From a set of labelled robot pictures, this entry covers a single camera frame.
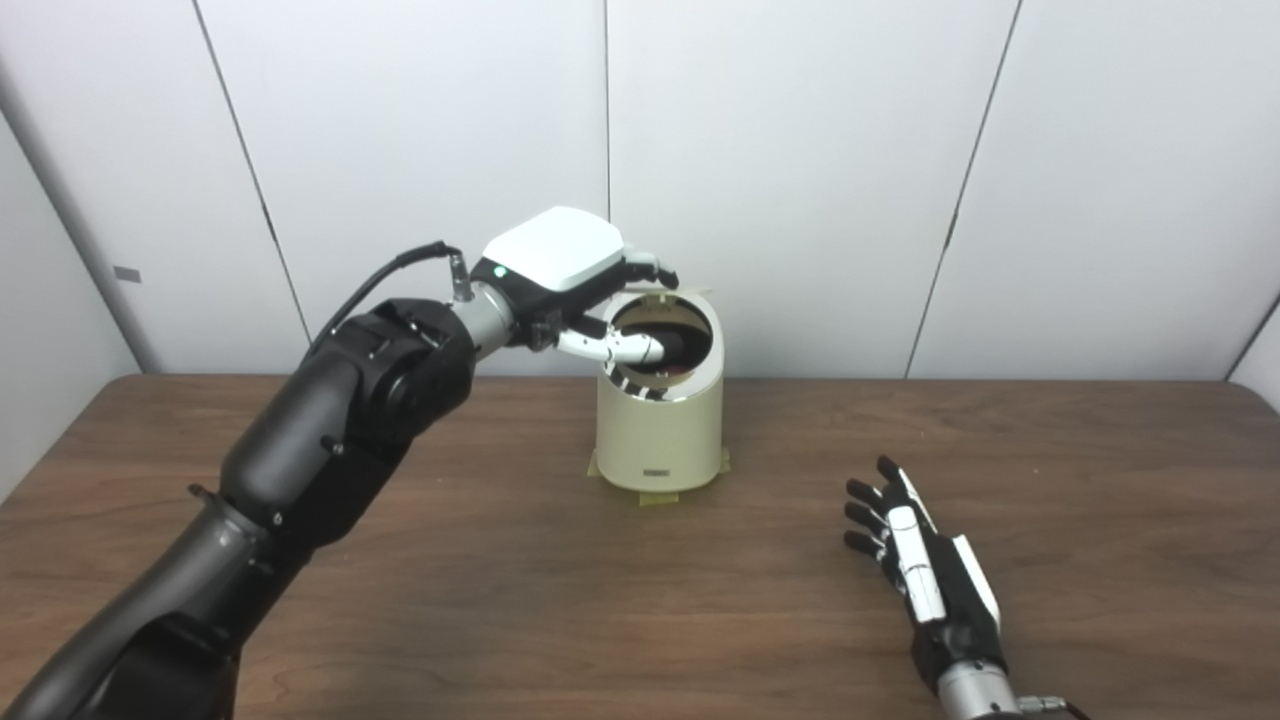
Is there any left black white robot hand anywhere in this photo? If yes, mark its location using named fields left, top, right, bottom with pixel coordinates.
left=470, top=206, right=681, bottom=366

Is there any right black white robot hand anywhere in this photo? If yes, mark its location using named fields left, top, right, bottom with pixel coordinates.
left=845, top=456, right=1007, bottom=694

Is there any cream-colored bin body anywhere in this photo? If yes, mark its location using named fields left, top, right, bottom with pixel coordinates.
left=595, top=288, right=726, bottom=495

